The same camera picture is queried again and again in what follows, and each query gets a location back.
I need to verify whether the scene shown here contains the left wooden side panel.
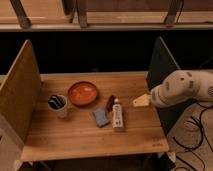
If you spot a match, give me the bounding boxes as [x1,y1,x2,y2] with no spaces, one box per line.
[0,40,42,152]

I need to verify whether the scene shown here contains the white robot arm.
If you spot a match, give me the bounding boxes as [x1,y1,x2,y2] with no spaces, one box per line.
[133,70,213,108]

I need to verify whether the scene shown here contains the white bottle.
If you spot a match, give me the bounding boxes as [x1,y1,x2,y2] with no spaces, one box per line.
[112,99,124,132]

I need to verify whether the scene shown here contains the black floor cables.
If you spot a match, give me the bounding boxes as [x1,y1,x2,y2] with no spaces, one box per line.
[171,103,213,171]

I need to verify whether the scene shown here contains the right dark side panel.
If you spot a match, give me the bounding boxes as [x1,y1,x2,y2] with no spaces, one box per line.
[146,36,191,134]

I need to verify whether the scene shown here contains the orange bowl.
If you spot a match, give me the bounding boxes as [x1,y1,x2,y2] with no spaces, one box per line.
[67,81,98,106]

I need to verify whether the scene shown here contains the white cup with dark contents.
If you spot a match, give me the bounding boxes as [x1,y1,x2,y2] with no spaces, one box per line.
[48,95,68,119]

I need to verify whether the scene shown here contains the wooden shelf rail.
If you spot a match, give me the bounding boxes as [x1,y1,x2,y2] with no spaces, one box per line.
[0,0,213,33]

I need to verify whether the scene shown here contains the blue sponge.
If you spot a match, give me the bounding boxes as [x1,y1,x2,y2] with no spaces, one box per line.
[93,108,110,127]

